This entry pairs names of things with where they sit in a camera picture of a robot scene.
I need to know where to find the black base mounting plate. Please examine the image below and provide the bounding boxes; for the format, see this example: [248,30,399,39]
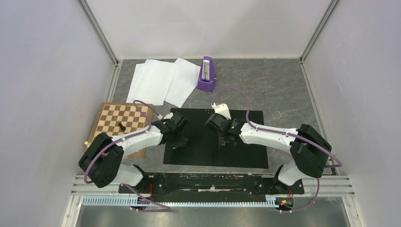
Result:
[118,172,305,202]

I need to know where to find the black chess piece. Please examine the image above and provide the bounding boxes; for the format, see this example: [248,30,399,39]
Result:
[118,123,126,131]

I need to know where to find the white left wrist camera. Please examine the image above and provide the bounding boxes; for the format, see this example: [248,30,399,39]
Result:
[157,113,174,120]

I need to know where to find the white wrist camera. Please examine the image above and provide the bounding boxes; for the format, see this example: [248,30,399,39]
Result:
[157,113,174,120]
[211,103,231,120]

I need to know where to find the wooden chessboard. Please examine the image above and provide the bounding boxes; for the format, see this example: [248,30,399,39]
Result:
[85,102,154,147]

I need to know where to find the aluminium frame rail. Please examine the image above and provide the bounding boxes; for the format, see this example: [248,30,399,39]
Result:
[71,175,355,207]

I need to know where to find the purple metronome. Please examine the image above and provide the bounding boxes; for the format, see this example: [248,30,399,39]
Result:
[197,56,217,92]

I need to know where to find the blue black file folder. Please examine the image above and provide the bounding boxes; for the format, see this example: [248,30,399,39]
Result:
[163,108,269,169]

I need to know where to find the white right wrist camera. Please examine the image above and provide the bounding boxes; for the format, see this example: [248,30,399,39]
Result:
[211,103,231,120]

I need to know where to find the white paper sheets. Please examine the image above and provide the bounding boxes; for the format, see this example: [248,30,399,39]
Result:
[165,58,201,108]

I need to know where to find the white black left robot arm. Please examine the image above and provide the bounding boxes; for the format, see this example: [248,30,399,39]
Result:
[78,112,189,193]

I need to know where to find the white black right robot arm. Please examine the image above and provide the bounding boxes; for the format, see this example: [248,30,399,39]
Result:
[205,113,331,193]

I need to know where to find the white paper stack left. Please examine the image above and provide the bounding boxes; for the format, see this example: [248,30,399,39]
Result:
[126,60,177,106]

